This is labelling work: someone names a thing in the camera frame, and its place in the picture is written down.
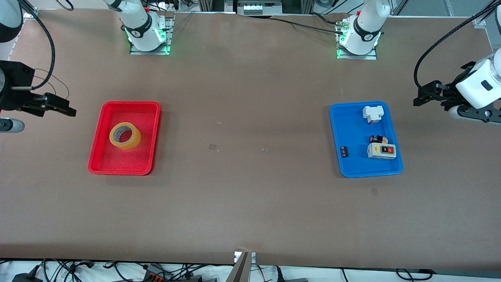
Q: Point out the black power adapter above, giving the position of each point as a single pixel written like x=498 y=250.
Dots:
x=25 y=278

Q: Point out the blue plastic tray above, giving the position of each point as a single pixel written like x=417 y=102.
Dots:
x=360 y=164

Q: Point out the grey push button switch box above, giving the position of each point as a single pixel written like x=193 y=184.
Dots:
x=381 y=151

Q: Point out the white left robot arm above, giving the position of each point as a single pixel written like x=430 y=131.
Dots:
x=364 y=27

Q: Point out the white electrical plug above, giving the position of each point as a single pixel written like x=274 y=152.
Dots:
x=372 y=113

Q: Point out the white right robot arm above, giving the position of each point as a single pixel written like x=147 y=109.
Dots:
x=139 y=19

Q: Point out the red plastic tray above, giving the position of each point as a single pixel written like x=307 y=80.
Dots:
x=117 y=160

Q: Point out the orange and black connector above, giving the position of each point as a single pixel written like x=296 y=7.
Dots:
x=156 y=274

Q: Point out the aluminium frame rack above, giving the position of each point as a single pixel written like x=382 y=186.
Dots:
x=254 y=8

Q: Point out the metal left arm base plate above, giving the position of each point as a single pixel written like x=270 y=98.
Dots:
x=372 y=56

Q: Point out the aluminium profile bar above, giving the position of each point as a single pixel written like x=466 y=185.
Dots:
x=240 y=270

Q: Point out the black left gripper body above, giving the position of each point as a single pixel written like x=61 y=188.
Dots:
x=451 y=89

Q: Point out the aluminium corner bracket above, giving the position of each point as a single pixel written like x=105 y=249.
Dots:
x=31 y=14
x=480 y=21

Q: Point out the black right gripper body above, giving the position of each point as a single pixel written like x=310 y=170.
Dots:
x=15 y=78

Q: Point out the small black terminal block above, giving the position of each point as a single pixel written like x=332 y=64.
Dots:
x=344 y=152

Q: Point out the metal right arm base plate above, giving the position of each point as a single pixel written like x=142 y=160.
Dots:
x=137 y=52

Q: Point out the yellow tape roll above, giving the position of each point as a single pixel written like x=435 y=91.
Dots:
x=133 y=143

